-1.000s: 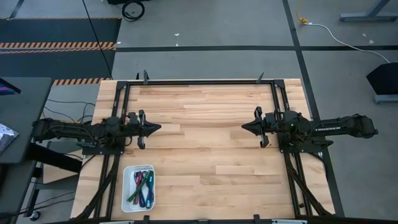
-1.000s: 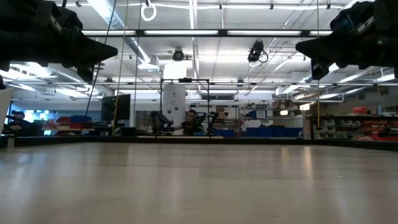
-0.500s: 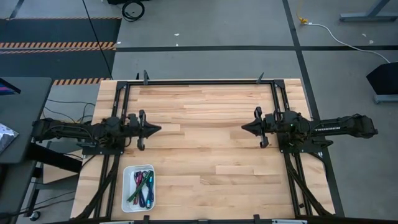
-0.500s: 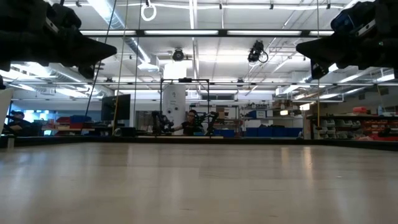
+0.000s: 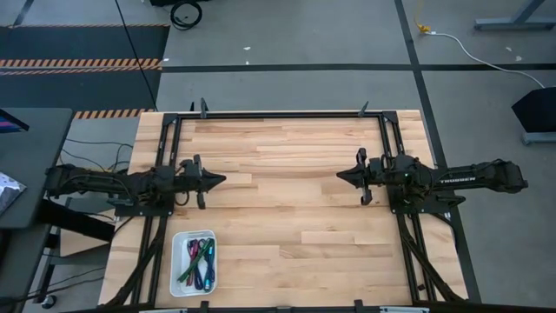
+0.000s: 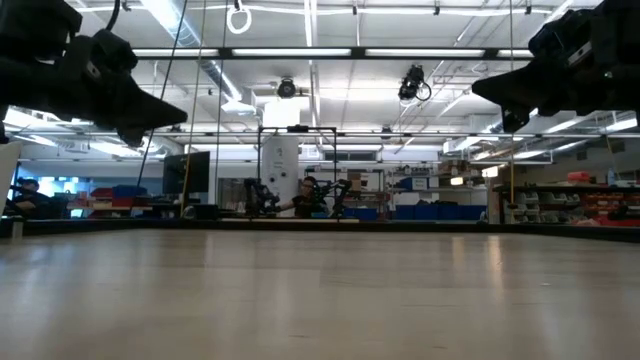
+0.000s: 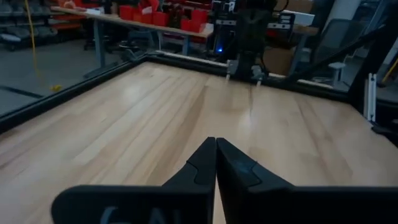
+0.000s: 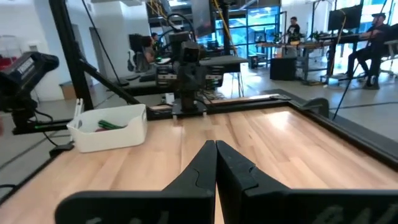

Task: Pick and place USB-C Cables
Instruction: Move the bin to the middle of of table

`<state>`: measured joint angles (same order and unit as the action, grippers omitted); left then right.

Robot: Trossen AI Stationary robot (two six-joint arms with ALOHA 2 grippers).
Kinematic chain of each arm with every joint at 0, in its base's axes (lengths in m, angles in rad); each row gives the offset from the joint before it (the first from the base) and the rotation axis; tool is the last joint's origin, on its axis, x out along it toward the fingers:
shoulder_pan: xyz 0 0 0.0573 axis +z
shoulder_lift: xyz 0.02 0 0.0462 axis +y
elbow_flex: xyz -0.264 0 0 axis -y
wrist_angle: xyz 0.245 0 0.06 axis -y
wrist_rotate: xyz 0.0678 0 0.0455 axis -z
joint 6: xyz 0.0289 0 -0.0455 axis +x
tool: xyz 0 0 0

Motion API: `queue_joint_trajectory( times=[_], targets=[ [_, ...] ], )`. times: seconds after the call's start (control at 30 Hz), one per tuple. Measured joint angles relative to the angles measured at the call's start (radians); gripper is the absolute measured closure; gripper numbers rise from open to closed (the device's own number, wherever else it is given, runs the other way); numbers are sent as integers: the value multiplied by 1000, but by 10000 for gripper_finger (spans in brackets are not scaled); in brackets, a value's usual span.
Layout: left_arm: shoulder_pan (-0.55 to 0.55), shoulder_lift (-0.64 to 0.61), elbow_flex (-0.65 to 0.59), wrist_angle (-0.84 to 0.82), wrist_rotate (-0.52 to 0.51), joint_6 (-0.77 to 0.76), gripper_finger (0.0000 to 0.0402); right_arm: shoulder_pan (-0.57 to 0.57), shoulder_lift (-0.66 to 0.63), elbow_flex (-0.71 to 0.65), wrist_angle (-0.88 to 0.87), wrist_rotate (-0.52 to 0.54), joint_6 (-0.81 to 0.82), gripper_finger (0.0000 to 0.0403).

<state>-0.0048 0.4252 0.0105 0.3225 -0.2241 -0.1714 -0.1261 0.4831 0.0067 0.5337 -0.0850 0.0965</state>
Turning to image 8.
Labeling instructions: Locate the white plastic bin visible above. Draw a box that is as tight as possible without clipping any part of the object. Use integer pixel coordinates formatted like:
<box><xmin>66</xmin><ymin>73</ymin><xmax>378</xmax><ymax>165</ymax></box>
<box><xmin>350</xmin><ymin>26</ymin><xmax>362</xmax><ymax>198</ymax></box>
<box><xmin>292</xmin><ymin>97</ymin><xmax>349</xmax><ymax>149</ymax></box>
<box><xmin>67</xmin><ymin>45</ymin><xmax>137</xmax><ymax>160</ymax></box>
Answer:
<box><xmin>66</xmin><ymin>103</ymin><xmax>149</xmax><ymax>154</ymax></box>

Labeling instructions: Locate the black upright frame post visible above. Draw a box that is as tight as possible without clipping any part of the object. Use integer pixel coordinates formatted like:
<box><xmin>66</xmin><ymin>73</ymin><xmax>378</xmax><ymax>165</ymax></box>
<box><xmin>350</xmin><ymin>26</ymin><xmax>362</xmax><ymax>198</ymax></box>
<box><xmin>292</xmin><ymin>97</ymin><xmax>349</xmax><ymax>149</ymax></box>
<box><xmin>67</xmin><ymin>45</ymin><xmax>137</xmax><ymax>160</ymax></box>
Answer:
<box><xmin>48</xmin><ymin>0</ymin><xmax>95</xmax><ymax>111</ymax></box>

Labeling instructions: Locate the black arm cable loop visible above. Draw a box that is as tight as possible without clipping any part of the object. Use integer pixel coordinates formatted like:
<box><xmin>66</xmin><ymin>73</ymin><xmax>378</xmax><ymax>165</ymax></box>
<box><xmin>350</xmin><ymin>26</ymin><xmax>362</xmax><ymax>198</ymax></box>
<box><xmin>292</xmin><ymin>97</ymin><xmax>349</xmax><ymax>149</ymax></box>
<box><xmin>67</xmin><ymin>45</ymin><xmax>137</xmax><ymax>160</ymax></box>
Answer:
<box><xmin>157</xmin><ymin>12</ymin><xmax>197</xmax><ymax>43</ymax></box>

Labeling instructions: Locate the dark grey edge mount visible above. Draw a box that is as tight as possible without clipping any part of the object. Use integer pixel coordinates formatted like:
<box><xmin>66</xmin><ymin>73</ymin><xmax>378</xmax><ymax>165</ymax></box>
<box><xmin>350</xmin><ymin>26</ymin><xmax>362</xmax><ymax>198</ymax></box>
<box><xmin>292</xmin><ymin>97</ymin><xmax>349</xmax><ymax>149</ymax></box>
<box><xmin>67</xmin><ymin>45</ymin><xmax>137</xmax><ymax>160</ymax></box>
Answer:
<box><xmin>302</xmin><ymin>97</ymin><xmax>330</xmax><ymax>119</ymax></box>

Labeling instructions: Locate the thin black slanted cable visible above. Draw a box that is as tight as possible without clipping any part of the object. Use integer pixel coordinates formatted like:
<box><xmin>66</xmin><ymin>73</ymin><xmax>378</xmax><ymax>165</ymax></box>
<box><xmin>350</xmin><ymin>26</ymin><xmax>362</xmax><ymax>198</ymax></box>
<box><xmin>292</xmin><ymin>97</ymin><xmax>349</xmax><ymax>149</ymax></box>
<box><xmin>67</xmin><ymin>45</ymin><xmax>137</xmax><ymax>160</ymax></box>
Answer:
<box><xmin>331</xmin><ymin>46</ymin><xmax>368</xmax><ymax>121</ymax></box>

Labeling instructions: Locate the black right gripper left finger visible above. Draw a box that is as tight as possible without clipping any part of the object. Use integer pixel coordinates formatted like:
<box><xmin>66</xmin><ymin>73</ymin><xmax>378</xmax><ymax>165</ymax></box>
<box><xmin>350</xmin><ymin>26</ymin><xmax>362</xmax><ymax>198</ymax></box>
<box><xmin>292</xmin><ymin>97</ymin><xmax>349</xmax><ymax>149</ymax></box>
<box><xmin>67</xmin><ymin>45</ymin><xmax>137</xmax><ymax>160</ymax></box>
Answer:
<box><xmin>54</xmin><ymin>139</ymin><xmax>218</xmax><ymax>224</ymax></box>

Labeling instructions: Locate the dark work table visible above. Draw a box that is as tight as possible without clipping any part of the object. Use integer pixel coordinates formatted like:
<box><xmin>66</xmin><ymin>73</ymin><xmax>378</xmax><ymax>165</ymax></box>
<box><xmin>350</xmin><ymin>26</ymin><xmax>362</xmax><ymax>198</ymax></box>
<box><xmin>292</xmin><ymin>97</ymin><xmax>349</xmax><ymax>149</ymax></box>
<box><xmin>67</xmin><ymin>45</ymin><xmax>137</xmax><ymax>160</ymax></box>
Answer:
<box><xmin>114</xmin><ymin>54</ymin><xmax>249</xmax><ymax>97</ymax></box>

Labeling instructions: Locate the yellow hanging cable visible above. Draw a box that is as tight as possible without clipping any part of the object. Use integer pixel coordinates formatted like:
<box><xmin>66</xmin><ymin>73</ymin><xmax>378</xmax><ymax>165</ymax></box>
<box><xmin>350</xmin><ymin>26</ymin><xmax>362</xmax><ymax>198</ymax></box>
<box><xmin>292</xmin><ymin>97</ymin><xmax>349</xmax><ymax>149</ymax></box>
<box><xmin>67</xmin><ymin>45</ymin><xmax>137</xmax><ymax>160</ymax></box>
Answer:
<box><xmin>212</xmin><ymin>0</ymin><xmax>239</xmax><ymax>57</ymax></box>
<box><xmin>329</xmin><ymin>14</ymin><xmax>347</xmax><ymax>75</ymax></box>

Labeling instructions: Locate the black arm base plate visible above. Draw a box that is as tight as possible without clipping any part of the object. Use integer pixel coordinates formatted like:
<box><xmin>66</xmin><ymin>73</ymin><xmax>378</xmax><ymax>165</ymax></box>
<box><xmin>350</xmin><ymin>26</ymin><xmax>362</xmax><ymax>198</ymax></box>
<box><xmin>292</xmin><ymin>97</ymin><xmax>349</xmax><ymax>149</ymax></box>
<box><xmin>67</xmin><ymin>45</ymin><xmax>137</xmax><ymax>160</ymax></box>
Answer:
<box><xmin>170</xmin><ymin>98</ymin><xmax>209</xmax><ymax>118</ymax></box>

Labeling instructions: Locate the red object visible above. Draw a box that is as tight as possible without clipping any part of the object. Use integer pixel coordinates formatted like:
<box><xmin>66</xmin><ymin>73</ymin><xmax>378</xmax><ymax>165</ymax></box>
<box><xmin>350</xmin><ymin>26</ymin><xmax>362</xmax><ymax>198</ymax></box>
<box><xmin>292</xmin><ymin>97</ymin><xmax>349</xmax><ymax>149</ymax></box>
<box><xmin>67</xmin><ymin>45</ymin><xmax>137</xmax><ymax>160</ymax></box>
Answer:
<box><xmin>0</xmin><ymin>55</ymin><xmax>17</xmax><ymax>71</ymax></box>

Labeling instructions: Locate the black table edge clamp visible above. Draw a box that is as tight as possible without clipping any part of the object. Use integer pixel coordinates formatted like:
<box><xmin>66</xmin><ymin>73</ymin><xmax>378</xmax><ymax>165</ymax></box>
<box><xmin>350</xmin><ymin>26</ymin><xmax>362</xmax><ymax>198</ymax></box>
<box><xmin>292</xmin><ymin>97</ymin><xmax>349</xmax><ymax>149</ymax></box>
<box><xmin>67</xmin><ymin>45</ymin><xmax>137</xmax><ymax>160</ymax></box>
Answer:
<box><xmin>49</xmin><ymin>141</ymin><xmax>76</xmax><ymax>158</ymax></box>

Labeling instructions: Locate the black diagonal frame strut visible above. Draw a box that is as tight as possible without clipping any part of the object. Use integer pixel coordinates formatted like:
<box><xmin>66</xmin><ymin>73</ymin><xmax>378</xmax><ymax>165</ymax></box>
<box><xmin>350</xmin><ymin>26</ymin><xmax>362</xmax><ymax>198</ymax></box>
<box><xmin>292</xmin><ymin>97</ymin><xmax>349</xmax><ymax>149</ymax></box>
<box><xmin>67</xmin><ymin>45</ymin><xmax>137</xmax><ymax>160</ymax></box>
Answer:
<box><xmin>78</xmin><ymin>58</ymin><xmax>141</xmax><ymax>106</ymax></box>

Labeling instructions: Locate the black hanging cable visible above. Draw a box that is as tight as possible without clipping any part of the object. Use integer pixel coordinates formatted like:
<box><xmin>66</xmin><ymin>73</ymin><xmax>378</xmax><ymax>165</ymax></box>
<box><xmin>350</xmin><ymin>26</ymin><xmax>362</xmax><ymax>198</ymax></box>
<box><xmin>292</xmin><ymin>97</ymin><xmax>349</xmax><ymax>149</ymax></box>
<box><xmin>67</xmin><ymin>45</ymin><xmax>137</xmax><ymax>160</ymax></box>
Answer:
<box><xmin>80</xmin><ymin>0</ymin><xmax>130</xmax><ymax>87</ymax></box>

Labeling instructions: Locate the dark hanging panel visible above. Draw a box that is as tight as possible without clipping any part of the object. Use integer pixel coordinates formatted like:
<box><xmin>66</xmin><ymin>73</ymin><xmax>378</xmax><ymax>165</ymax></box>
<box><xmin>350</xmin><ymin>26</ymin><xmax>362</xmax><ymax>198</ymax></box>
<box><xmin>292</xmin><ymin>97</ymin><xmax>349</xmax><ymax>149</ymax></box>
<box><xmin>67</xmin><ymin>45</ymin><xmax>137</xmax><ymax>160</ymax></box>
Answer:
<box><xmin>190</xmin><ymin>0</ymin><xmax>216</xmax><ymax>39</ymax></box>

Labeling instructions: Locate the open cardboard box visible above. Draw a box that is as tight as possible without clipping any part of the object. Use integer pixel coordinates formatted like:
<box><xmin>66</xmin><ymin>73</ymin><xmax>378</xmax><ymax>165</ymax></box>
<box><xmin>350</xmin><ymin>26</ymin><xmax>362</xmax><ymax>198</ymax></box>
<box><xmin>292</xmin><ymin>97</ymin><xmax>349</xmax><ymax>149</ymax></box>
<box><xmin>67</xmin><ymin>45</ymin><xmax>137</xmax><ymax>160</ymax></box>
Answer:
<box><xmin>58</xmin><ymin>80</ymin><xmax>78</xmax><ymax>101</ymax></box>

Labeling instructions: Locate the clear plastic container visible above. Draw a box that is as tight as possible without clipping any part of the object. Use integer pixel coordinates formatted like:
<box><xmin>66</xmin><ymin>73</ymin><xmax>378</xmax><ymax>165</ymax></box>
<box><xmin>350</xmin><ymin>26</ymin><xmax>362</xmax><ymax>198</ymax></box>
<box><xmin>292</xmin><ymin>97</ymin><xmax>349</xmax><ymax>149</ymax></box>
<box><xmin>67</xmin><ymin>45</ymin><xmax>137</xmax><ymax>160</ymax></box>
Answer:
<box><xmin>0</xmin><ymin>34</ymin><xmax>20</xmax><ymax>58</ymax></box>

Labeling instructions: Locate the black floor cabinet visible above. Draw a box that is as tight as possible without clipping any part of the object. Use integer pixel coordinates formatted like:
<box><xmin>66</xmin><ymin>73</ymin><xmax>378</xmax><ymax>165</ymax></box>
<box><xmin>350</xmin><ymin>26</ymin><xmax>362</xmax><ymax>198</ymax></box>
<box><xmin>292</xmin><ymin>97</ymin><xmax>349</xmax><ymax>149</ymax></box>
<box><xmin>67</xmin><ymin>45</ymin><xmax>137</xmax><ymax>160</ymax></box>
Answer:
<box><xmin>269</xmin><ymin>57</ymin><xmax>298</xmax><ymax>82</ymax></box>

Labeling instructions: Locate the black computer monitor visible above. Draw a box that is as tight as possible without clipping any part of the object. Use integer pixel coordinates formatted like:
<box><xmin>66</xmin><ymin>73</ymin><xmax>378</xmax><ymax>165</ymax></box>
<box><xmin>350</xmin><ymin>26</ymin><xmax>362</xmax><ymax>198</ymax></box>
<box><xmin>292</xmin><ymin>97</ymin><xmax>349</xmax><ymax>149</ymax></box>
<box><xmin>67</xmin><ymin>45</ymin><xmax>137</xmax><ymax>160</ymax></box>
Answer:
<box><xmin>327</xmin><ymin>4</ymin><xmax>364</xmax><ymax>32</ymax></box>

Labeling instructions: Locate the grey office chair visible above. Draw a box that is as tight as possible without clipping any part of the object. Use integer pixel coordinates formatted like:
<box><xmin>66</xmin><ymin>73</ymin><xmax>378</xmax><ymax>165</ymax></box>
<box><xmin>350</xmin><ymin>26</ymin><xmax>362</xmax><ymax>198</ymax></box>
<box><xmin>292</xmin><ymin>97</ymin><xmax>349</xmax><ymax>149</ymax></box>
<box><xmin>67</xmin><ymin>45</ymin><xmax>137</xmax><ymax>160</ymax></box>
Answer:
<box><xmin>379</xmin><ymin>39</ymin><xmax>398</xmax><ymax>79</ymax></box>

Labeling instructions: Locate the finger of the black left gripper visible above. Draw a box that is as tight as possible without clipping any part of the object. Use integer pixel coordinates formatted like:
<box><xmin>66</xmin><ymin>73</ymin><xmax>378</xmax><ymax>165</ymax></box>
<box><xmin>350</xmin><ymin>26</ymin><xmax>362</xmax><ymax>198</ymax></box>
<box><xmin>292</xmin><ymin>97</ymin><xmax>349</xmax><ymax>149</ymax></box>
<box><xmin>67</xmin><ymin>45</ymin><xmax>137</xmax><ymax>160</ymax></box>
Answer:
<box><xmin>192</xmin><ymin>70</ymin><xmax>206</xmax><ymax>93</ymax></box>
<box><xmin>179</xmin><ymin>70</ymin><xmax>193</xmax><ymax>93</ymax></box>

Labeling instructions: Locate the long office desk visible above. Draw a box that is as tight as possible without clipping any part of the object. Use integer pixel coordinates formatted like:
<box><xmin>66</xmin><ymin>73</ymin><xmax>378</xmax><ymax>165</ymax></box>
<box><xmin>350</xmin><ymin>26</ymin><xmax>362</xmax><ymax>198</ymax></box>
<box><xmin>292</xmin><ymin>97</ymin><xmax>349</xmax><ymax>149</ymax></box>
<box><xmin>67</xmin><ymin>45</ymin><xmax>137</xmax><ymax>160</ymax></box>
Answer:
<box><xmin>256</xmin><ymin>33</ymin><xmax>362</xmax><ymax>86</ymax></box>

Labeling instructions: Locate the black office chair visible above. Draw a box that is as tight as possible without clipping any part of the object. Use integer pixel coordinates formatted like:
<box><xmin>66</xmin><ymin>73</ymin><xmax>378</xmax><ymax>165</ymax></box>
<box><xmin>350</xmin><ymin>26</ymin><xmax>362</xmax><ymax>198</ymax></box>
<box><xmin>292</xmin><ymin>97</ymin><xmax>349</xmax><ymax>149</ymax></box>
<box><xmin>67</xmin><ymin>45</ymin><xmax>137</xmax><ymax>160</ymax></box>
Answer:
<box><xmin>126</xmin><ymin>32</ymin><xmax>144</xmax><ymax>73</ymax></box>

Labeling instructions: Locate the person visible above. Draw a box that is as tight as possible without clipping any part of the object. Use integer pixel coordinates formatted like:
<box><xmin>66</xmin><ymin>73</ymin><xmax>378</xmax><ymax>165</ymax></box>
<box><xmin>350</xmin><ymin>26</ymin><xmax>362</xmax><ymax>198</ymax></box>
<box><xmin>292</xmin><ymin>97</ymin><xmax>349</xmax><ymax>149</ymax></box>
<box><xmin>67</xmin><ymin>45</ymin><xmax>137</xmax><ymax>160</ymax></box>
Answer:
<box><xmin>285</xmin><ymin>16</ymin><xmax>302</xmax><ymax>45</ymax></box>
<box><xmin>346</xmin><ymin>12</ymin><xmax>392</xmax><ymax>90</ymax></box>
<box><xmin>150</xmin><ymin>32</ymin><xmax>160</xmax><ymax>50</ymax></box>
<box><xmin>140</xmin><ymin>35</ymin><xmax>157</xmax><ymax>73</ymax></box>

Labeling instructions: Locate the white corner bracket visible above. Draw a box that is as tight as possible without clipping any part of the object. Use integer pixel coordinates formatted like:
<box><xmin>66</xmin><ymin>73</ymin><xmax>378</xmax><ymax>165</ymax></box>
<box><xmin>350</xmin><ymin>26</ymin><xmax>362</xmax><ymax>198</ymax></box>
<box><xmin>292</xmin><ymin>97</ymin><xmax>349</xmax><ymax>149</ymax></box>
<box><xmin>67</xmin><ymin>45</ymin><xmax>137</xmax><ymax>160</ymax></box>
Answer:
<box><xmin>73</xmin><ymin>98</ymin><xmax>85</xmax><ymax>129</ymax></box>

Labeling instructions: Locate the green braided USB-C cable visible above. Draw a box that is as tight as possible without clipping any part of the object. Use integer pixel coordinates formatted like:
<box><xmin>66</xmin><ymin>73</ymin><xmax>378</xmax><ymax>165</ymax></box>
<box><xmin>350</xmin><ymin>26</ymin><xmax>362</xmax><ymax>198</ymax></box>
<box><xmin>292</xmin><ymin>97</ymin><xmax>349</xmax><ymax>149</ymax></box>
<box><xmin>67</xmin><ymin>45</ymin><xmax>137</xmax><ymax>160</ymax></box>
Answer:
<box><xmin>97</xmin><ymin>119</ymin><xmax>127</xmax><ymax>131</ymax></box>

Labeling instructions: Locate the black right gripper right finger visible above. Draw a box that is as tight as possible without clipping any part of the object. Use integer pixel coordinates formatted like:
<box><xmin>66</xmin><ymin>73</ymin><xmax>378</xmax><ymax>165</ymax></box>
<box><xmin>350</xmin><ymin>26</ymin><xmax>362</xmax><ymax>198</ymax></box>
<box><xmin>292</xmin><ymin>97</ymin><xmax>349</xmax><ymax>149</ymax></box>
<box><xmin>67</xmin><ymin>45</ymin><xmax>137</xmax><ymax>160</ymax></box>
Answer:
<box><xmin>216</xmin><ymin>139</ymin><xmax>398</xmax><ymax>224</ymax></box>

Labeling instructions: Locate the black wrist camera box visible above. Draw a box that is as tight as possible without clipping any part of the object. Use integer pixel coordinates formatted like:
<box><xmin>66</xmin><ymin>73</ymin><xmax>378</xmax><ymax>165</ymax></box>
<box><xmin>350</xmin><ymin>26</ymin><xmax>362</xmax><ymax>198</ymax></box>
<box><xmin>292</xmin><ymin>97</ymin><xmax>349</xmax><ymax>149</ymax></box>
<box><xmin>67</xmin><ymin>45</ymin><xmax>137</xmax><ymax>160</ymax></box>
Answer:
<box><xmin>179</xmin><ymin>41</ymin><xmax>201</xmax><ymax>63</ymax></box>

